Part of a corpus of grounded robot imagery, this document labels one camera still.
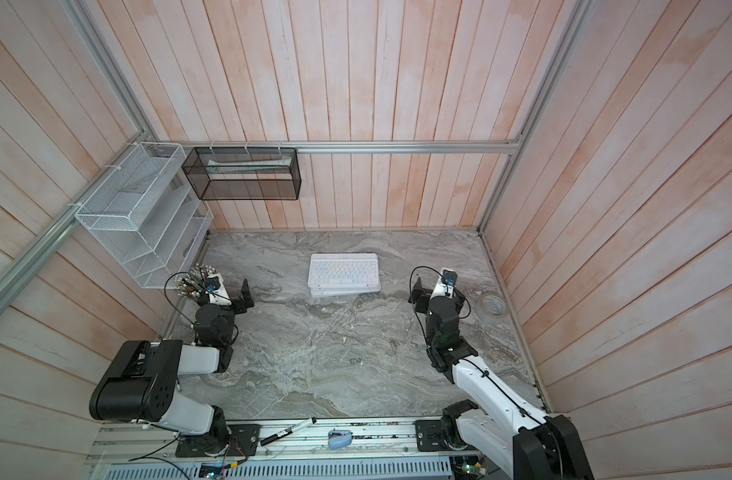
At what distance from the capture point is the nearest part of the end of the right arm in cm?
75

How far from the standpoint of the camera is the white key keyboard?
1.02 meters

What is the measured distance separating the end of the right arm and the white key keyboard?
0.85 ft
